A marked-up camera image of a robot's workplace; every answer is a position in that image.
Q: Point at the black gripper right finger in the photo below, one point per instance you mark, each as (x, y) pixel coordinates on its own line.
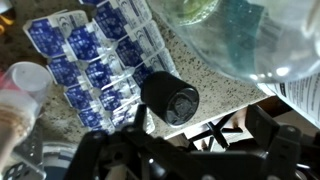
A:
(288, 149)

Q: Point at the black toiletries tray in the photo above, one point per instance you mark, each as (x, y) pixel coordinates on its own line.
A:
(22, 161)

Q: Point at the blue contact lens packs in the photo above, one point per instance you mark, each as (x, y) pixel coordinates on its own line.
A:
(102, 61)

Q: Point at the clear blue mouthwash bottle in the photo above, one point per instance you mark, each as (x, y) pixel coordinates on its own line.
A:
(272, 43)

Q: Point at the clear capped small bottle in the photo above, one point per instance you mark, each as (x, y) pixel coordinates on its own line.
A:
(24, 88)

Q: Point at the blue round jar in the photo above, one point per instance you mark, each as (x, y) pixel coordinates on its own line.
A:
(57, 157)

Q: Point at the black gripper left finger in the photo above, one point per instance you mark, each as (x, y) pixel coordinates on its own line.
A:
(144, 157)

